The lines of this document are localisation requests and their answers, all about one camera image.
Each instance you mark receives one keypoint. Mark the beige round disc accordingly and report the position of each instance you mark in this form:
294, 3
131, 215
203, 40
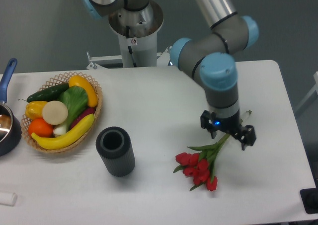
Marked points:
55, 112

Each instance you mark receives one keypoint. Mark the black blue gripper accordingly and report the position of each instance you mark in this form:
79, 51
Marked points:
244, 134

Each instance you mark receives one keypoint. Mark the purple eggplant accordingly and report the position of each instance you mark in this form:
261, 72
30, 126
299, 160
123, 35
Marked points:
86, 112

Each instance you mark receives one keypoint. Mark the white metal frame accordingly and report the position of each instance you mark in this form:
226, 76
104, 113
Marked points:
111, 62

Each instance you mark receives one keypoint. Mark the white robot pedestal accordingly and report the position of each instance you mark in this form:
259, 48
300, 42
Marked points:
138, 52

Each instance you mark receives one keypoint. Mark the dark grey ribbed vase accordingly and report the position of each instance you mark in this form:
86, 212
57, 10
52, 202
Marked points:
114, 146

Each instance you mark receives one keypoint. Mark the green bok choy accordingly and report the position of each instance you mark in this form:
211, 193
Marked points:
75, 98

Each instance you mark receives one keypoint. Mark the red tulip bouquet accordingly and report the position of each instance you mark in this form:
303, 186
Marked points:
200, 166

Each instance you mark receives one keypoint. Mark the yellow bell pepper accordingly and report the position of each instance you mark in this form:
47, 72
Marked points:
34, 109

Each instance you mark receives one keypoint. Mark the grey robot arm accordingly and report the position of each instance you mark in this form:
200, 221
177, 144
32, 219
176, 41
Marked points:
209, 61

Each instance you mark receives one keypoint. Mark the white cylinder object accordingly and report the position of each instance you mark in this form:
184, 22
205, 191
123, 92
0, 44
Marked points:
8, 198

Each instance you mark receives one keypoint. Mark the green cucumber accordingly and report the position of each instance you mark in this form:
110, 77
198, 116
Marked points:
47, 94

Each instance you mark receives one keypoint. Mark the black device at edge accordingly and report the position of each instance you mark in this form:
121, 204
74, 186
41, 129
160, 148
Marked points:
310, 200

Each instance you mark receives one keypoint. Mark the yellow squash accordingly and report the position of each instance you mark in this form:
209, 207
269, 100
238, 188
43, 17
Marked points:
82, 82

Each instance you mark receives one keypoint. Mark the blue handled saucepan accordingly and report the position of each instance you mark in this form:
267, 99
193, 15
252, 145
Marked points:
10, 129

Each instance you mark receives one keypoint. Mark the yellow banana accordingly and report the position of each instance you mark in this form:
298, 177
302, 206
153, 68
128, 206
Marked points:
68, 138

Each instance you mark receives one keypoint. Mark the orange fruit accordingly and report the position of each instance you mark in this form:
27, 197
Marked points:
41, 128

